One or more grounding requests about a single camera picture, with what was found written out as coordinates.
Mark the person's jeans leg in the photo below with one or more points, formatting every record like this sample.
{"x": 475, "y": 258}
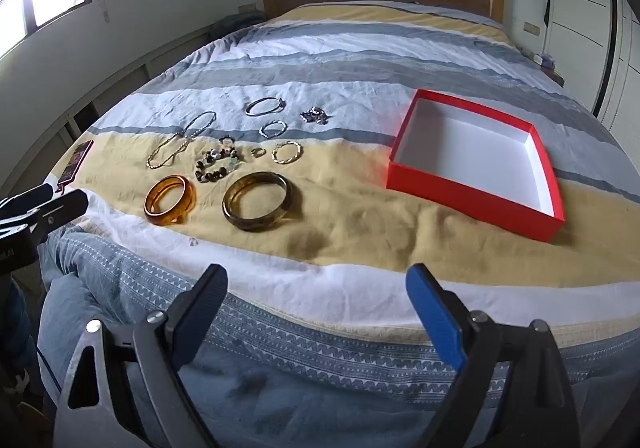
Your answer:
{"x": 65, "y": 308}

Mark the dark olive bangle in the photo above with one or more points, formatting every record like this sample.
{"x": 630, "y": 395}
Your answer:
{"x": 230, "y": 215}

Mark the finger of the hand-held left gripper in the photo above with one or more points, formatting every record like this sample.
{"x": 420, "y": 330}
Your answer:
{"x": 30, "y": 198}
{"x": 65, "y": 208}

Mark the gold twisted bangle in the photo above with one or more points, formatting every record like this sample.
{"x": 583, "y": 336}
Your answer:
{"x": 275, "y": 157}

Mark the amber bangle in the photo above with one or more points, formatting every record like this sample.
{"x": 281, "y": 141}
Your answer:
{"x": 150, "y": 208}

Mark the white wardrobe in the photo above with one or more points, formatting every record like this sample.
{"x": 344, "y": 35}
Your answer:
{"x": 580, "y": 3}

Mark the red cardboard box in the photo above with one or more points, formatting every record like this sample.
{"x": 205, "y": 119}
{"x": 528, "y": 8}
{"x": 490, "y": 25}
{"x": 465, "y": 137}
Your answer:
{"x": 425, "y": 178}

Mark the grey cloth bundle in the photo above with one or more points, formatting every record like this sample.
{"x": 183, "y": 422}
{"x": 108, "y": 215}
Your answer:
{"x": 235, "y": 26}

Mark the small silver bangle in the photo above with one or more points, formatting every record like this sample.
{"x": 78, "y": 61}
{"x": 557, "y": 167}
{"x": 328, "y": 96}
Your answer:
{"x": 263, "y": 132}

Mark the large silver bangle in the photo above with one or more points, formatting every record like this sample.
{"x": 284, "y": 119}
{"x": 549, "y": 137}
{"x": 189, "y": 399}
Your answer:
{"x": 248, "y": 111}

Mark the dark phone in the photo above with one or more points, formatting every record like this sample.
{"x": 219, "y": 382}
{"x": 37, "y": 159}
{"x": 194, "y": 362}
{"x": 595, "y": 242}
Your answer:
{"x": 75, "y": 166}

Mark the bedside table clutter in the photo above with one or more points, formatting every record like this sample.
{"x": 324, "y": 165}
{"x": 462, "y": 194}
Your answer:
{"x": 547, "y": 66}

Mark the wall socket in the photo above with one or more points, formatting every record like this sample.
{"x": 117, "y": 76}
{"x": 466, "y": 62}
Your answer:
{"x": 531, "y": 28}
{"x": 246, "y": 8}

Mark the striped duvet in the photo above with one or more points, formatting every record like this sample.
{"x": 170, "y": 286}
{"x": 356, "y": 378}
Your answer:
{"x": 350, "y": 63}

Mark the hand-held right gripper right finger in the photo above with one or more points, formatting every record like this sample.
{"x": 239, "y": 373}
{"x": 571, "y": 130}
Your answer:
{"x": 435, "y": 313}

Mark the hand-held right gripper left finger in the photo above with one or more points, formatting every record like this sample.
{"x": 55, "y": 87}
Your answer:
{"x": 202, "y": 308}

